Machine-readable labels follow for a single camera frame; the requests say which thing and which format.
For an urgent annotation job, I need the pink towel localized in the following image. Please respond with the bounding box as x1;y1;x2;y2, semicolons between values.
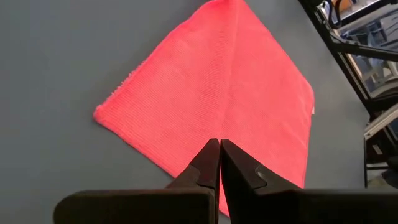
93;0;315;218

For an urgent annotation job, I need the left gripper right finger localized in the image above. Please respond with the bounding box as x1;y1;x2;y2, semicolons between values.
221;139;398;224

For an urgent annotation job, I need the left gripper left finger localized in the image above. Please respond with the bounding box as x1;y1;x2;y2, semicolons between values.
54;138;221;224

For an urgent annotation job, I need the black table frame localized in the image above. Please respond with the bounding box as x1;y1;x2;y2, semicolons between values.
297;0;398;187

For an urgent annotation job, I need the grey metal bar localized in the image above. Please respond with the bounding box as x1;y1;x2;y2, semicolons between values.
363;104;398;140

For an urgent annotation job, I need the black cable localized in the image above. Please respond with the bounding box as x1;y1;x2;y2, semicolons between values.
325;0;343;29

